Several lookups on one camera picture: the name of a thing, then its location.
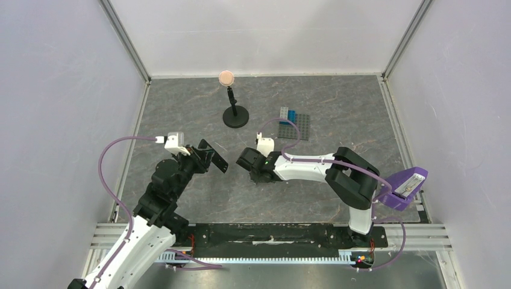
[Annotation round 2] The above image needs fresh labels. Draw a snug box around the light grey lego brick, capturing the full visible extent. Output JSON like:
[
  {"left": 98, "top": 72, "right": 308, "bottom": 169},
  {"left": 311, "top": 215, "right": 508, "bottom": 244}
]
[{"left": 279, "top": 107, "right": 289, "bottom": 124}]

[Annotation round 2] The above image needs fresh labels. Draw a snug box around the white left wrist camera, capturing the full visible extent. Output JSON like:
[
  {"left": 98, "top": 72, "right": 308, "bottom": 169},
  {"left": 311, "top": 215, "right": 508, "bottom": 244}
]
[{"left": 155, "top": 132, "right": 190, "bottom": 156}]

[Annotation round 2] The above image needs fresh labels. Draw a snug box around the purple box device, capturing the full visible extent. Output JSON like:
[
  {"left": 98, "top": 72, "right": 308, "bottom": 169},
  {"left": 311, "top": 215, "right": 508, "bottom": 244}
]
[{"left": 378, "top": 167, "right": 428, "bottom": 211}]

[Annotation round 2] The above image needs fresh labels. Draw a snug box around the black stand with pink disc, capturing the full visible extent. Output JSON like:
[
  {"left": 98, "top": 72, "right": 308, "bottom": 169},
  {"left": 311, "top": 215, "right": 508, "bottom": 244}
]
[{"left": 219, "top": 70, "right": 249, "bottom": 128}]

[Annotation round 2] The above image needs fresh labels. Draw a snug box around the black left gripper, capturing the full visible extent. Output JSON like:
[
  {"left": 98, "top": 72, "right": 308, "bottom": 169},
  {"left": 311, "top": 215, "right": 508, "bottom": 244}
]
[{"left": 171, "top": 143, "right": 215, "bottom": 199}]

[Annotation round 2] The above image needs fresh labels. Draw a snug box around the blue lego brick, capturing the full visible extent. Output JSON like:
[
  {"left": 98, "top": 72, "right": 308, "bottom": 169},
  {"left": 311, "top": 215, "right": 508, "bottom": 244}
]
[{"left": 287, "top": 110, "right": 296, "bottom": 122}]

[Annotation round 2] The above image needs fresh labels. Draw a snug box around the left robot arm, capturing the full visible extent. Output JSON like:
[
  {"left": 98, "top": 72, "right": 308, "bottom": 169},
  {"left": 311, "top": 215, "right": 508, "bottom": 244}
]
[{"left": 68, "top": 140, "right": 228, "bottom": 288}]

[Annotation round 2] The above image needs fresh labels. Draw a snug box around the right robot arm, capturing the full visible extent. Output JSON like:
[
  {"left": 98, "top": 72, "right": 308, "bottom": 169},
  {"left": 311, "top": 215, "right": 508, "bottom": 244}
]
[{"left": 236, "top": 147, "right": 382, "bottom": 246}]

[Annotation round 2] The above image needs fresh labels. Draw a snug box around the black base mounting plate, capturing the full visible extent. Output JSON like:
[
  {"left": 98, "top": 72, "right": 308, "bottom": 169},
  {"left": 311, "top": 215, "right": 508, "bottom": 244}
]
[{"left": 174, "top": 223, "right": 388, "bottom": 258}]

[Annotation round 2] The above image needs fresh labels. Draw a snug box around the white cable duct strip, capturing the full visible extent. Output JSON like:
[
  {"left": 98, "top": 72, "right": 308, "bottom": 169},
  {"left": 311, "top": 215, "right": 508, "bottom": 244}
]
[{"left": 155, "top": 250, "right": 373, "bottom": 266}]

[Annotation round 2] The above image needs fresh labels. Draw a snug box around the black remote control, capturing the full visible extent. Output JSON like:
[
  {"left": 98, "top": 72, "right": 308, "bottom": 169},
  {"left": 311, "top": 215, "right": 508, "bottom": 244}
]
[{"left": 198, "top": 139, "right": 228, "bottom": 173}]

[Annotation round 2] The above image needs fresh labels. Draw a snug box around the dark grey lego baseplate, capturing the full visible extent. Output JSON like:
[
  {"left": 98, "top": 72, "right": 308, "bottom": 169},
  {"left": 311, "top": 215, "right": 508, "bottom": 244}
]
[{"left": 277, "top": 114, "right": 311, "bottom": 141}]

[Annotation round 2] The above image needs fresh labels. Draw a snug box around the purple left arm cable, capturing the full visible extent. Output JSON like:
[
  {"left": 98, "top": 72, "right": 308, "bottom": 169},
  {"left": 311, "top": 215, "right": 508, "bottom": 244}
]
[{"left": 87, "top": 135, "right": 222, "bottom": 289}]

